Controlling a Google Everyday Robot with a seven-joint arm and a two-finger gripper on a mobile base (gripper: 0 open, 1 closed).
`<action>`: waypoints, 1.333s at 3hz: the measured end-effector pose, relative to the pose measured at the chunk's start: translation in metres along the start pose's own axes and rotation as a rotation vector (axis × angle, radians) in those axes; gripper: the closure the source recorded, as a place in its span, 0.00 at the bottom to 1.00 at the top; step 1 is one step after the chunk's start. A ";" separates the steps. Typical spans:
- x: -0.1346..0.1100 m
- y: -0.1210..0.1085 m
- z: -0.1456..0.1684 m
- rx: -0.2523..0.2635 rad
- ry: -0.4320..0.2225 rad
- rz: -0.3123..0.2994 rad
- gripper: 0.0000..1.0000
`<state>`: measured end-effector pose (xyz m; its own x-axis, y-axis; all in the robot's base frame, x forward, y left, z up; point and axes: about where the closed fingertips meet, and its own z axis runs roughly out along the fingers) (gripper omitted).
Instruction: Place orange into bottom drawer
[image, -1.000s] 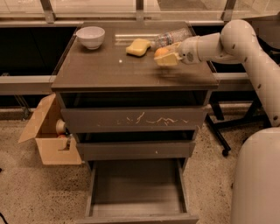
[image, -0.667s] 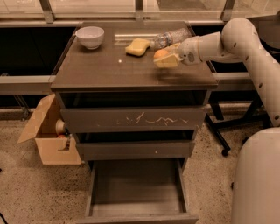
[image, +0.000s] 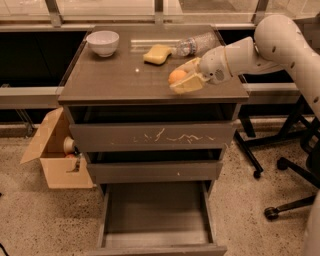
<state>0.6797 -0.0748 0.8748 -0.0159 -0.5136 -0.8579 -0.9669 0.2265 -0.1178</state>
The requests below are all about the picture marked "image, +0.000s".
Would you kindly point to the grey middle drawer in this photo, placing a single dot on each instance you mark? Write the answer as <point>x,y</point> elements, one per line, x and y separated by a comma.
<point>155,166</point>

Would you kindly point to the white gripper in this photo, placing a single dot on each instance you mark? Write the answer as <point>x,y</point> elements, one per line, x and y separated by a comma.
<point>214,65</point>

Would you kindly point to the yellow sponge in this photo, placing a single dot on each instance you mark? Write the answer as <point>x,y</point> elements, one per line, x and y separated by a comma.
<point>157,54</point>

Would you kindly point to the clear plastic water bottle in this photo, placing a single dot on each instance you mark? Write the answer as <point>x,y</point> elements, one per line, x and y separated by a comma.
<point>194,45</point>

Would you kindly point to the black table stand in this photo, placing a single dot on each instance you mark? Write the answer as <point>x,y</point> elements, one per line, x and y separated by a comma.
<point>294,127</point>

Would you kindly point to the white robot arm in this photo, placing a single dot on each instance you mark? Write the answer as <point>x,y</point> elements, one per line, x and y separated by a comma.
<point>278,44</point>

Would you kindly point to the white round item in box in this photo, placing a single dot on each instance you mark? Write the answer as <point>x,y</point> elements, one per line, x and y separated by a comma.
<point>68,145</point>

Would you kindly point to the grey drawer cabinet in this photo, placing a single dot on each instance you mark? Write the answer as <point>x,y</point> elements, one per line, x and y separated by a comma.
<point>124,89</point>

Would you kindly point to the grey top drawer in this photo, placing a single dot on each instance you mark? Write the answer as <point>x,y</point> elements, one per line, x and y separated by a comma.
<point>152,136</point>

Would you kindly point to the white ceramic bowl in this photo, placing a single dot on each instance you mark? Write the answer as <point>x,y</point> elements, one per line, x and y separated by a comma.
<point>103,43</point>

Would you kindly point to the grey open bottom drawer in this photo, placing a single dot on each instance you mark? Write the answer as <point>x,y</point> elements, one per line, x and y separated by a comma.
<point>157,219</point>

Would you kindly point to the orange fruit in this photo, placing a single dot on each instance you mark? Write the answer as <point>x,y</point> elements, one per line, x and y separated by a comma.
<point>176,75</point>

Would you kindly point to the open cardboard box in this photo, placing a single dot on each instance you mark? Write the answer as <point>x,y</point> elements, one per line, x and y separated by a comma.
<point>61,171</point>

